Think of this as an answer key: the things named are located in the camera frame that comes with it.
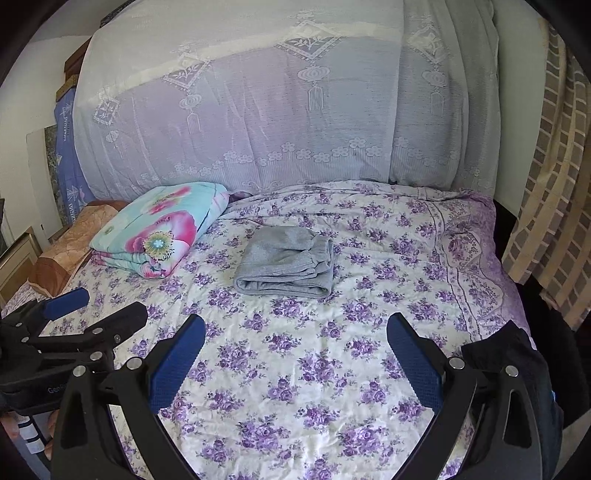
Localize grey sweatpants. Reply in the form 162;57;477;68
233;226;335;299

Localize person's hand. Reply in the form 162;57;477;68
47;410;59;445

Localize brown orange pillow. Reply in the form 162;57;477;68
28;200;127;298

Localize black garment at bedside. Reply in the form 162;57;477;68
459;280;590;479

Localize folded teal floral quilt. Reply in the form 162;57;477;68
90;182;229;279

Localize blue patterned fabric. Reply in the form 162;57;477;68
54;87;95;224

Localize beige checkered curtain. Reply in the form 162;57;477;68
502;24;590;329

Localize purple floral bedspread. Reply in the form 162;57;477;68
0;179;537;480

